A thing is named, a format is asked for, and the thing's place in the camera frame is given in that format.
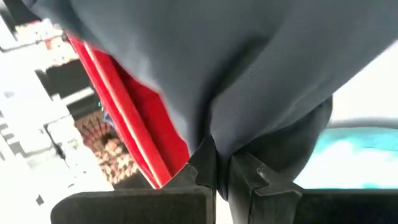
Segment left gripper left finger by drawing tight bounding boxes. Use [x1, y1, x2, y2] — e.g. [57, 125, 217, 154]
[50, 135, 218, 224]

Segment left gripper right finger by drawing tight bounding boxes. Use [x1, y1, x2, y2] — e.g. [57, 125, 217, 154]
[228, 152, 398, 224]

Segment teal drawstring shorts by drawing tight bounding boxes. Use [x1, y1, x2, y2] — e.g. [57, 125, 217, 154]
[307, 126, 398, 190]

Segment black garment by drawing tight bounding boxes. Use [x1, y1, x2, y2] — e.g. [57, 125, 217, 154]
[21, 0, 398, 200]

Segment red plastic laundry basket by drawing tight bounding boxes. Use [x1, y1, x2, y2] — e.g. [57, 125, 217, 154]
[65, 30, 191, 190]

